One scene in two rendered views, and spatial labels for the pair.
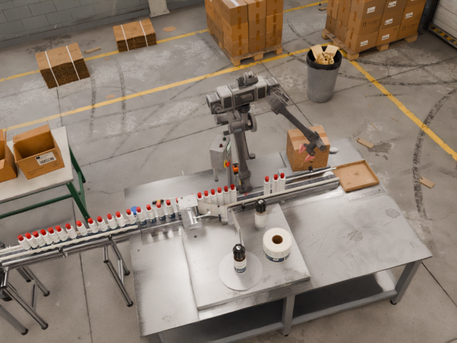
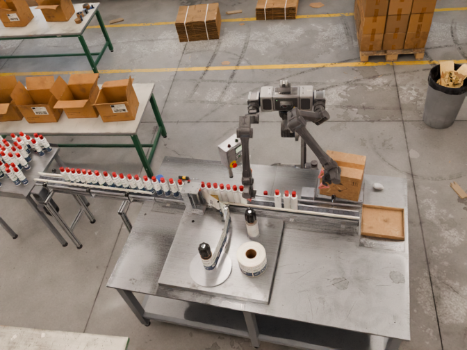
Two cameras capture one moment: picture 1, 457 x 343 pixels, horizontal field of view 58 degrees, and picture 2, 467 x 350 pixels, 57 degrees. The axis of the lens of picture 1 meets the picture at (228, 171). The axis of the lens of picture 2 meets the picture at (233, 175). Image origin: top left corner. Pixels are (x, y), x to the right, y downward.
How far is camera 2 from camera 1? 116 cm
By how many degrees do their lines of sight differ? 22
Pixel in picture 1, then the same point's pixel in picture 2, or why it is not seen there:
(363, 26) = not seen: outside the picture
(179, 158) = (254, 142)
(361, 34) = not seen: outside the picture
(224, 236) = (215, 231)
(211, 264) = (190, 251)
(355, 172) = (385, 219)
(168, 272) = (156, 243)
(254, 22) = (395, 17)
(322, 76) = (440, 99)
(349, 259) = (317, 303)
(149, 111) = (251, 87)
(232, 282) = (197, 274)
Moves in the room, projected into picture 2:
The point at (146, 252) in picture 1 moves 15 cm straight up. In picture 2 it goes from (150, 218) to (144, 207)
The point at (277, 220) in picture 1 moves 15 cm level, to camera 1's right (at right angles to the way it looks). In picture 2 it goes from (271, 236) to (290, 242)
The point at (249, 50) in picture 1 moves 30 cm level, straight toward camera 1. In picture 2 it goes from (383, 47) to (376, 60)
